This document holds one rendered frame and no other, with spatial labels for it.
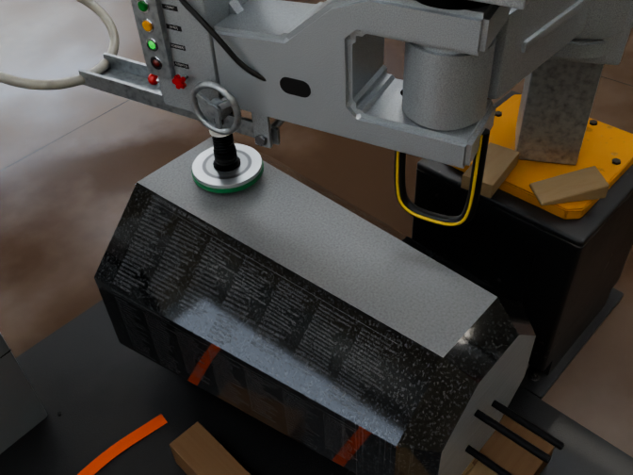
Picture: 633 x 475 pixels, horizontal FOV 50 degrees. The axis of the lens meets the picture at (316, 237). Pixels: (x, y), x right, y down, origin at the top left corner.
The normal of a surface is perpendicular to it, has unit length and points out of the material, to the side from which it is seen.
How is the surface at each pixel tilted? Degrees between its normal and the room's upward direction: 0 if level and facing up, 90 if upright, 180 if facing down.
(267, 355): 45
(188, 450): 0
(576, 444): 0
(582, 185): 11
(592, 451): 0
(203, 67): 90
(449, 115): 90
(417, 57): 90
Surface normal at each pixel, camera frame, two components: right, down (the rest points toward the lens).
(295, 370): -0.48, -0.13
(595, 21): -0.05, 0.69
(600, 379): -0.04, -0.73
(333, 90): -0.47, 0.62
